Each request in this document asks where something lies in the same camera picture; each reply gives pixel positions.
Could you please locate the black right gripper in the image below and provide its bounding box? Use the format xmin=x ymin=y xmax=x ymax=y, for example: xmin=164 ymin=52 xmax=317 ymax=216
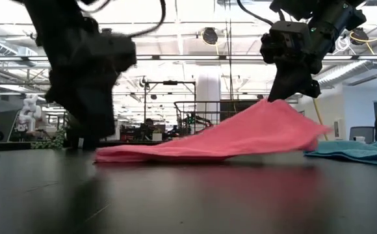
xmin=267 ymin=3 xmax=368 ymax=103

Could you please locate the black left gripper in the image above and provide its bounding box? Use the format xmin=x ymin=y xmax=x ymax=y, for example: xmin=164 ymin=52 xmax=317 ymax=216
xmin=45 ymin=18 xmax=138 ymax=139

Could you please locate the pink microfiber towel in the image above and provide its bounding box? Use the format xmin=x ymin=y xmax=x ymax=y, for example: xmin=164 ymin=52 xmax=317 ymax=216
xmin=94 ymin=98 xmax=333 ymax=164

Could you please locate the light blue microfiber towel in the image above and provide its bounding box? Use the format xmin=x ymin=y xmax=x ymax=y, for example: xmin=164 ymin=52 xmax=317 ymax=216
xmin=304 ymin=131 xmax=377 ymax=167

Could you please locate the black monitor screen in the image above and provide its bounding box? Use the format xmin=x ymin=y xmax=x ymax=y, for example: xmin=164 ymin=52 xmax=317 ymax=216
xmin=220 ymin=101 xmax=261 ymax=122

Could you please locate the grey background chair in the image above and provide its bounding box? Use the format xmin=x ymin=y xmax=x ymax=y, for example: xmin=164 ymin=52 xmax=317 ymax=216
xmin=348 ymin=125 xmax=376 ymax=144

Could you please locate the white building column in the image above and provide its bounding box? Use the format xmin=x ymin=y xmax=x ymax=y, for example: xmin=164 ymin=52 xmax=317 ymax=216
xmin=196 ymin=70 xmax=222 ymax=111

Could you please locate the yellow hanging cable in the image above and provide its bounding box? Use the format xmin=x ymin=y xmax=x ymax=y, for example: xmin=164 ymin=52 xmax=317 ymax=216
xmin=311 ymin=98 xmax=329 ymax=141

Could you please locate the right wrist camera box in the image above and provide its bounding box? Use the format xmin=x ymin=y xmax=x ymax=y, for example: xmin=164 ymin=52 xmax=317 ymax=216
xmin=259 ymin=20 xmax=310 ymax=65

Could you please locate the white wall dispenser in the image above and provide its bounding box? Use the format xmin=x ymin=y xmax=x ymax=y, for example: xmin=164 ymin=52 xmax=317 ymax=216
xmin=333 ymin=118 xmax=346 ymax=141

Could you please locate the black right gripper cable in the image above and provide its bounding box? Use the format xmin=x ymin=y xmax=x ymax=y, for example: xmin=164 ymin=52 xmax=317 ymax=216
xmin=236 ymin=0 xmax=274 ymax=26

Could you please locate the black ceiling cable reel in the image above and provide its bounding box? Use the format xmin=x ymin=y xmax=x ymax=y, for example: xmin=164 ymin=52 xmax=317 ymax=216
xmin=350 ymin=27 xmax=369 ymax=46
xmin=202 ymin=27 xmax=219 ymax=46

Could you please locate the bronze wire basket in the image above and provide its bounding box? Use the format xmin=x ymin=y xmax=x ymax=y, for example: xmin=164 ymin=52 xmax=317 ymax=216
xmin=174 ymin=99 xmax=263 ymax=137

